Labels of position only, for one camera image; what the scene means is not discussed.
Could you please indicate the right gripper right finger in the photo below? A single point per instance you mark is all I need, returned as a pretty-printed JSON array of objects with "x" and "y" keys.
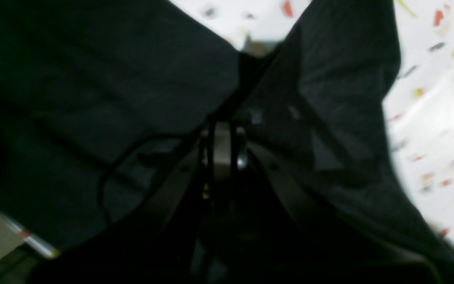
[{"x": 328, "y": 250}]

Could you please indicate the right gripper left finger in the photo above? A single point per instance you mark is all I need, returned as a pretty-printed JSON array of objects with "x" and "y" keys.
[{"x": 157, "y": 243}]

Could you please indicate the black T-shirt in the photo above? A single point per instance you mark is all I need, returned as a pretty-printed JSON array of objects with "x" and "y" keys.
[{"x": 96, "y": 95}]

